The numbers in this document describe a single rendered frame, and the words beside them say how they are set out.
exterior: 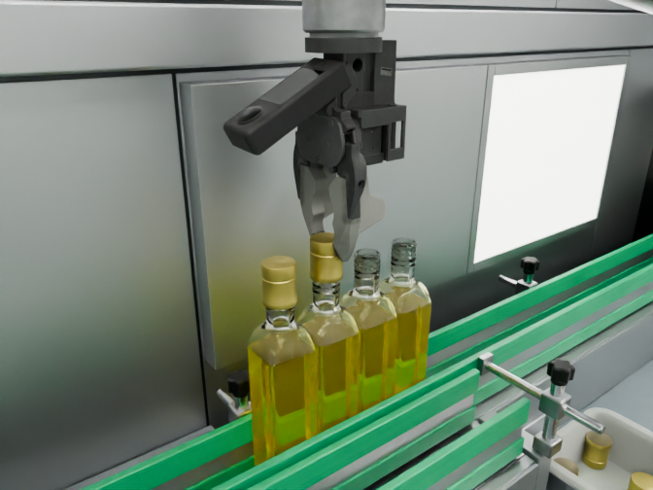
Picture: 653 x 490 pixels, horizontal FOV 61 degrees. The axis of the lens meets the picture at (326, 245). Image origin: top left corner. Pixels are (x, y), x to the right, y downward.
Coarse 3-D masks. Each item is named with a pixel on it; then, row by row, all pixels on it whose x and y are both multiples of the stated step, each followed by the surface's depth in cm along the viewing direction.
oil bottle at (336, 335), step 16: (304, 320) 59; (320, 320) 58; (336, 320) 58; (352, 320) 59; (320, 336) 57; (336, 336) 58; (352, 336) 59; (320, 352) 58; (336, 352) 59; (352, 352) 60; (320, 368) 58; (336, 368) 59; (352, 368) 61; (320, 384) 59; (336, 384) 60; (352, 384) 62; (320, 400) 60; (336, 400) 61; (352, 400) 63; (320, 416) 61; (336, 416) 62; (352, 416) 63; (320, 432) 61
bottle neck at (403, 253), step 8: (400, 240) 65; (408, 240) 65; (392, 248) 64; (400, 248) 63; (408, 248) 63; (416, 248) 64; (392, 256) 65; (400, 256) 64; (408, 256) 64; (392, 264) 65; (400, 264) 64; (408, 264) 64; (392, 272) 65; (400, 272) 64; (408, 272) 64; (392, 280) 65; (400, 280) 65; (408, 280) 65
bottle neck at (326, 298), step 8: (312, 280) 58; (312, 288) 59; (320, 288) 57; (328, 288) 57; (336, 288) 58; (320, 296) 58; (328, 296) 57; (336, 296) 58; (320, 304) 58; (328, 304) 58; (336, 304) 58; (320, 312) 58; (328, 312) 58
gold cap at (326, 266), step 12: (312, 240) 56; (324, 240) 56; (312, 252) 56; (324, 252) 55; (312, 264) 57; (324, 264) 56; (336, 264) 56; (312, 276) 57; (324, 276) 56; (336, 276) 57
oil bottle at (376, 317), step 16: (352, 304) 62; (368, 304) 61; (384, 304) 62; (368, 320) 60; (384, 320) 62; (368, 336) 61; (384, 336) 63; (368, 352) 62; (384, 352) 64; (368, 368) 63; (384, 368) 64; (368, 384) 64; (384, 384) 65; (368, 400) 64; (384, 400) 66
